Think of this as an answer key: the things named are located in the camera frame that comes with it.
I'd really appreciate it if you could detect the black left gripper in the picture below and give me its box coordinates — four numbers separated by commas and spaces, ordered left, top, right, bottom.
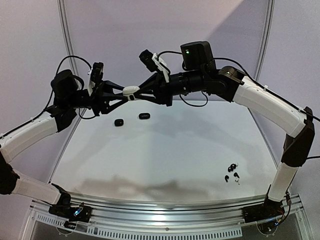
66, 79, 131, 116

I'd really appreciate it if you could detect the white earbud charging case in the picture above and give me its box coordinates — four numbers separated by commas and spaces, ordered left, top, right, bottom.
122, 85, 140, 101

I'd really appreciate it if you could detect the black glossy charging case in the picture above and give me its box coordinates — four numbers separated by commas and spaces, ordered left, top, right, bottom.
114, 118, 124, 127

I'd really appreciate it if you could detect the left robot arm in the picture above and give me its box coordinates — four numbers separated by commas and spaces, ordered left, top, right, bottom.
0, 66, 130, 217

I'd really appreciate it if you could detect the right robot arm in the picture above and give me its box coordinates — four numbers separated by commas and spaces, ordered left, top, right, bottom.
133, 41, 315, 218

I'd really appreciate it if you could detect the black oval charging case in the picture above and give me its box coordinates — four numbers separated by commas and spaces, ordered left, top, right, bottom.
138, 112, 151, 120

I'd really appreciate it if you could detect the black earbud upper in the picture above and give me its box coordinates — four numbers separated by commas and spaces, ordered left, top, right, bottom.
230, 163, 237, 170

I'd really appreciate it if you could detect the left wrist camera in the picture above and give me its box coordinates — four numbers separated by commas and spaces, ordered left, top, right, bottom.
87, 62, 104, 96

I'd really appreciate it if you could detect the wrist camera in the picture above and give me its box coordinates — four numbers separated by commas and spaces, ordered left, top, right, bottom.
139, 49, 171, 83
87, 62, 104, 96

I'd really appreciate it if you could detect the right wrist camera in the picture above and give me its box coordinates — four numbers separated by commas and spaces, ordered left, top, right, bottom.
139, 49, 171, 83

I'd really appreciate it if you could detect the aluminium frame post left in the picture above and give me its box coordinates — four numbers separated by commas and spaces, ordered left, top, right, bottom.
56, 0, 77, 76

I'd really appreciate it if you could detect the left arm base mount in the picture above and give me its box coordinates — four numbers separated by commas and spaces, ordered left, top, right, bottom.
48, 198, 93, 223

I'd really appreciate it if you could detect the aluminium front rail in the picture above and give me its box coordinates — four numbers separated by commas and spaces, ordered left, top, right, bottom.
22, 194, 312, 240

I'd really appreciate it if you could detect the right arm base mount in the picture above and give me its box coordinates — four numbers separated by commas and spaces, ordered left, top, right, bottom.
241, 198, 285, 223

